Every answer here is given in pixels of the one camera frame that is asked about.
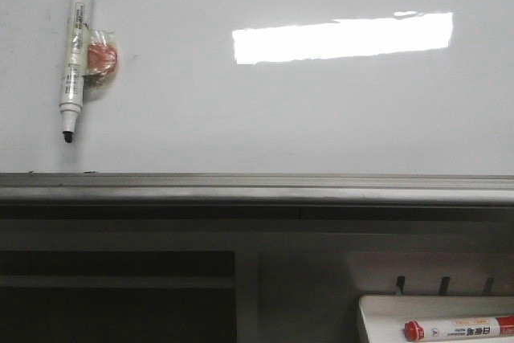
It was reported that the red capped whiteboard marker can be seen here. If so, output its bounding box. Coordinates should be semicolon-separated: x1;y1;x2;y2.
403;316;513;342

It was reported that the white plastic accessory tray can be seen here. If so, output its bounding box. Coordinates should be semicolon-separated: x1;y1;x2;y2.
357;295;513;342

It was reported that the white black-tipped whiteboard marker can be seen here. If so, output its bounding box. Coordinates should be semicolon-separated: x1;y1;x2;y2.
59;0;93;143

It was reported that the grey aluminium whiteboard tray rail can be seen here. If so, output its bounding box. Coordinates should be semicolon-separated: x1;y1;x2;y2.
1;172;513;206

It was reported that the red magnet taped to marker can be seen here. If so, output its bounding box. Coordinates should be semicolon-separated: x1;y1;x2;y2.
84;30;118;88

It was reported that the white whiteboard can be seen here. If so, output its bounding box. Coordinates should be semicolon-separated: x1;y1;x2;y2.
1;0;513;175

